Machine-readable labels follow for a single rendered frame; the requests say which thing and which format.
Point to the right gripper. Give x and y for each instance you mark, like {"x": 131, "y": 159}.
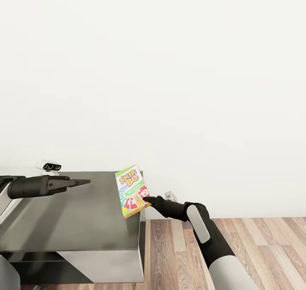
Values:
{"x": 165, "y": 207}

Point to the board game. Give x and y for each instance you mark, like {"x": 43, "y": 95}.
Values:
{"x": 132, "y": 189}

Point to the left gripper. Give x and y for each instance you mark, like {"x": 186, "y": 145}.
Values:
{"x": 46, "y": 185}

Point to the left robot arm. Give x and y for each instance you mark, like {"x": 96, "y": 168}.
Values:
{"x": 16, "y": 187}

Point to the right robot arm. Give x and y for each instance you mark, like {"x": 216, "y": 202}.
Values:
{"x": 226, "y": 271}

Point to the swivel chair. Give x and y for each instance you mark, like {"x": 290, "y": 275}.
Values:
{"x": 9, "y": 277}

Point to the desk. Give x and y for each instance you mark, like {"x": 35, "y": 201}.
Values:
{"x": 79, "y": 236}

